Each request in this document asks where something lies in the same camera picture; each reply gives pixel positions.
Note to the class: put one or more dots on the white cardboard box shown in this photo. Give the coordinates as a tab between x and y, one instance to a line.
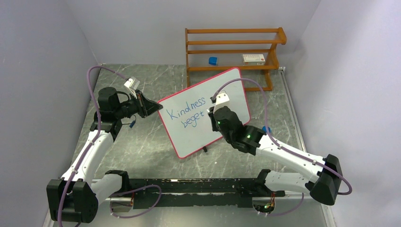
253	59

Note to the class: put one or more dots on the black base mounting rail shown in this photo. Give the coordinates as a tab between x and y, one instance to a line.
239	192

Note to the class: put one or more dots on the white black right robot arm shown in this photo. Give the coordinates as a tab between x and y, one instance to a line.
318	176

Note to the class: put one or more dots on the pink framed whiteboard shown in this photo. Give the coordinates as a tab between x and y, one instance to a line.
184	114

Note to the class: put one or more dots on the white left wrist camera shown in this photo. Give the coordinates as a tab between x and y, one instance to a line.
132	84

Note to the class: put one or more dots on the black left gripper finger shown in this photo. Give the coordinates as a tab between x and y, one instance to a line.
147	104
147	111

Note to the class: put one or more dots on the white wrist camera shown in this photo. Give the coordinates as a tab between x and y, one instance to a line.
221	100
132	84

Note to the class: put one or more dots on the blue eraser on shelf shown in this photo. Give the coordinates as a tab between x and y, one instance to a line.
213	61

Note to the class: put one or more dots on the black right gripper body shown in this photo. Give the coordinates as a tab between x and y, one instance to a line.
229	137

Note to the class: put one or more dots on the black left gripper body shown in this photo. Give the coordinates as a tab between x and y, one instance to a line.
130	107

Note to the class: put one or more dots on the blue marker cap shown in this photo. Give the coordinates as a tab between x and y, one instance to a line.
132	124

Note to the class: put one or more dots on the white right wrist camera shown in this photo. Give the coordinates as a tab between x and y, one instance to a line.
221	100

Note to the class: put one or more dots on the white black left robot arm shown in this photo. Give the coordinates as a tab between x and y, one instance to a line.
74	197

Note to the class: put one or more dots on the orange wooden shelf rack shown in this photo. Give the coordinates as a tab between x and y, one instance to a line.
228	45

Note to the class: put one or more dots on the blue eraser on table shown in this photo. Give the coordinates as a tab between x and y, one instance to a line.
266	129

